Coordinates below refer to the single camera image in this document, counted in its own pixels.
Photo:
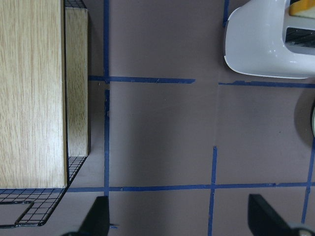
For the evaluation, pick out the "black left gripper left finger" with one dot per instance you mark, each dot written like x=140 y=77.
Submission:
x=97 y=221

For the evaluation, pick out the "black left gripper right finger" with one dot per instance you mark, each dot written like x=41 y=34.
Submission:
x=263 y=220

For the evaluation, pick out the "white two-slot toaster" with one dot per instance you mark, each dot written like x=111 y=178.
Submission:
x=256 y=41

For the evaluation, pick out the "yellow toast slice in toaster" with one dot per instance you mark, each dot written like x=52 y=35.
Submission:
x=303 y=8

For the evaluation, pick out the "light wooden box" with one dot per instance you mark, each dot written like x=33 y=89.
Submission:
x=43 y=91

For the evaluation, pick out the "black wire mesh rack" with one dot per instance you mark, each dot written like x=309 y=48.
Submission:
x=40 y=203

